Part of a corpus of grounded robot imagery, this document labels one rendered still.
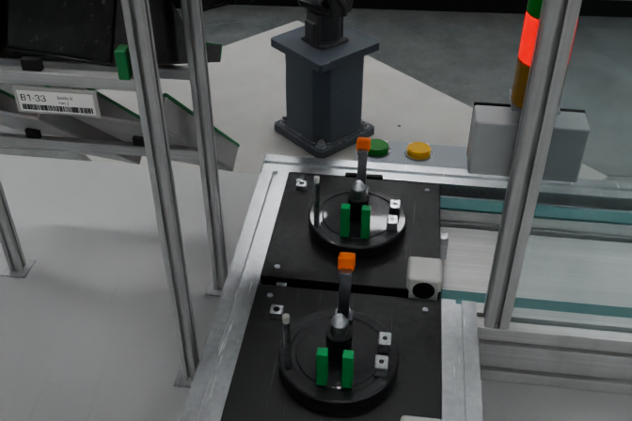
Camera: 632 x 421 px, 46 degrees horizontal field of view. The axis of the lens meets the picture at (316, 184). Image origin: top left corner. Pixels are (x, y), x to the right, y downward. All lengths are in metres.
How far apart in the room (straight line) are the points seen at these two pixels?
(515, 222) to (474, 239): 0.31
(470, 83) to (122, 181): 2.37
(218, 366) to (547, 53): 0.52
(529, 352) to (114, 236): 0.68
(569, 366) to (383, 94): 0.80
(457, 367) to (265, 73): 0.97
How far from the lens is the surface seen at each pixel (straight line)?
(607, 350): 1.02
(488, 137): 0.83
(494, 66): 3.70
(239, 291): 1.01
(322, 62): 1.31
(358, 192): 1.03
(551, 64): 0.77
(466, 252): 1.14
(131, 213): 1.32
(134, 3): 0.71
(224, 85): 1.67
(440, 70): 3.60
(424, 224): 1.10
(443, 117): 1.56
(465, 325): 0.97
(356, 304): 0.97
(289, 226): 1.08
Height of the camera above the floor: 1.66
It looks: 36 degrees down
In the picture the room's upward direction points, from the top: straight up
